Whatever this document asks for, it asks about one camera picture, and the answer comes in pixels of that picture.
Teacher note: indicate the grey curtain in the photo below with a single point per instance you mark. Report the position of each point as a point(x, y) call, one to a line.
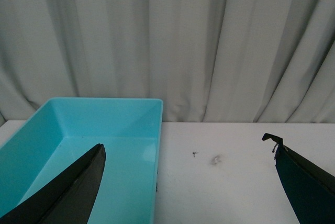
point(208, 60)

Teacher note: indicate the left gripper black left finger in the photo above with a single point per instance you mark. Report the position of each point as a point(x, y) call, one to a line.
point(69, 197)

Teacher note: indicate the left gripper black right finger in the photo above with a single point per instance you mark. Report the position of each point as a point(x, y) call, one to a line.
point(309, 188)

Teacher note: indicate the turquoise plastic bin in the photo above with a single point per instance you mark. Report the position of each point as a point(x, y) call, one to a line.
point(63, 129)

